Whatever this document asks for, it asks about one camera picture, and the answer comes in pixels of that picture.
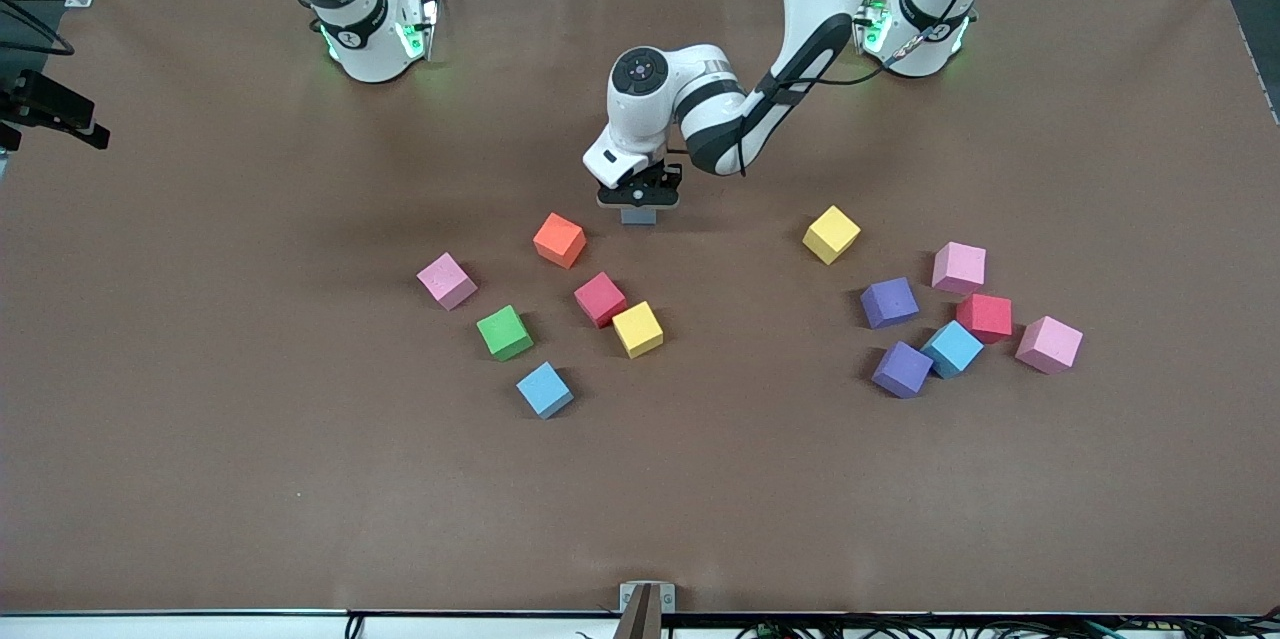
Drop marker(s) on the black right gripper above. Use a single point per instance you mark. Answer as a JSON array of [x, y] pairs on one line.
[[51, 100]]

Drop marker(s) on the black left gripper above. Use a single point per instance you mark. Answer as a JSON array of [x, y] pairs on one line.
[[676, 179]]

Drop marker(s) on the blue foam block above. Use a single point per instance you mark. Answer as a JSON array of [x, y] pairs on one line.
[[545, 389], [638, 217], [952, 349]]

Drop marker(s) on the orange foam block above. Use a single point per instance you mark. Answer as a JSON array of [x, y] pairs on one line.
[[559, 239]]

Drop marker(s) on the red foam block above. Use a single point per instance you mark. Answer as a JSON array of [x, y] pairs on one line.
[[985, 316], [600, 299]]

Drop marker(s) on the green foam block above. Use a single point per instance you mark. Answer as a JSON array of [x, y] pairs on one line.
[[504, 332]]

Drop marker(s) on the yellow foam block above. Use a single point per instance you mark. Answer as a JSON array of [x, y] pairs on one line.
[[638, 329], [831, 234]]

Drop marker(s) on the purple foam block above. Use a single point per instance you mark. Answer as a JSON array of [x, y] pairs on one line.
[[902, 369], [889, 302]]

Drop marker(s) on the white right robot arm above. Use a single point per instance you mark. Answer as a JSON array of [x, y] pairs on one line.
[[365, 49]]

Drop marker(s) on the pink foam block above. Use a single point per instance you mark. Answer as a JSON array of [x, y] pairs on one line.
[[959, 267], [447, 280], [1049, 344]]

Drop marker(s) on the large table mat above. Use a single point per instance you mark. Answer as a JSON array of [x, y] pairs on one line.
[[300, 469]]

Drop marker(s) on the small metal bracket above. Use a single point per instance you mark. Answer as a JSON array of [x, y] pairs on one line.
[[628, 597]]

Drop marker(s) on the white table frame rail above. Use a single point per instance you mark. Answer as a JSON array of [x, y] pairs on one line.
[[200, 629]]

